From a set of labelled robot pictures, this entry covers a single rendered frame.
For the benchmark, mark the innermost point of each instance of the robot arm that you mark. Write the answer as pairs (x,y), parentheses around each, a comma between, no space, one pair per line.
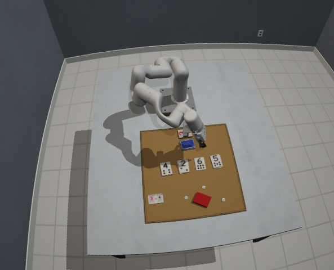
(143,93)

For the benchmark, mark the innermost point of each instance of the brown flat mat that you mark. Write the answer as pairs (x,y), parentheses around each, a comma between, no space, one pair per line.
(163,146)

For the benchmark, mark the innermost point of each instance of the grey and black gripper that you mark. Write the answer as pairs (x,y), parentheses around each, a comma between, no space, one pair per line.
(201,136)

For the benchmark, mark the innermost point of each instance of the red flat square block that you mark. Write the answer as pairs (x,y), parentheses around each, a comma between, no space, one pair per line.
(202,199)

